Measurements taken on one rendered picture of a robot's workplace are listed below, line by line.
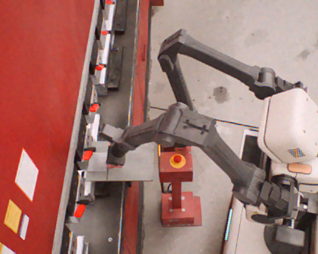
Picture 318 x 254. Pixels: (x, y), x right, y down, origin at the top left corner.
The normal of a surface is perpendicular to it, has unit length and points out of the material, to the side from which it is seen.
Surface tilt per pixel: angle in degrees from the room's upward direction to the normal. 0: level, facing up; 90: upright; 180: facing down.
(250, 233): 0
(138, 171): 0
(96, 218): 0
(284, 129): 42
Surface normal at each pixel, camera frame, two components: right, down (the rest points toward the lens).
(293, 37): -0.04, -0.55
